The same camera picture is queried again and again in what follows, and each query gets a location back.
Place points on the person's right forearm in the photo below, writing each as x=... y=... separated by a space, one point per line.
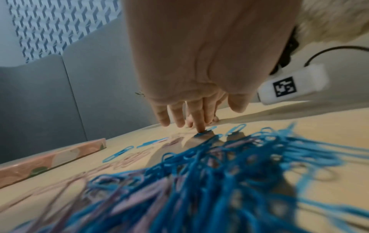
x=331 y=20

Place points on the white marker tag device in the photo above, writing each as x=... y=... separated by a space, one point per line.
x=302 y=79

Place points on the pile of blue pink paperclips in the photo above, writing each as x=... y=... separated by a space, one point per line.
x=201 y=182

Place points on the grey high-back sofa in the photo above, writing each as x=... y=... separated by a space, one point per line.
x=101 y=91

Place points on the pink floral tin lid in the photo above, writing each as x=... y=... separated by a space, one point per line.
x=43 y=161

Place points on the right wrist marker band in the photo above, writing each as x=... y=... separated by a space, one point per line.
x=288 y=50

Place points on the person's left hand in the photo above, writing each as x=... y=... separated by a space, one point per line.
x=201 y=57

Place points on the person's right hand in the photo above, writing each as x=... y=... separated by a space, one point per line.
x=221 y=102

